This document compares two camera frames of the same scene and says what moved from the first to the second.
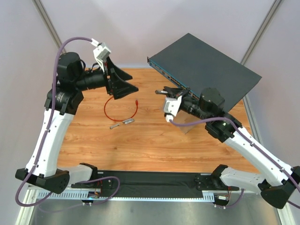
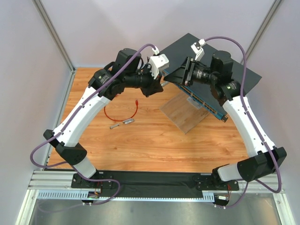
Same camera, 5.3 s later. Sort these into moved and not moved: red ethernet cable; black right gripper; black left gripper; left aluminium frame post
Moved: black right gripper; black left gripper
Not moved: left aluminium frame post; red ethernet cable
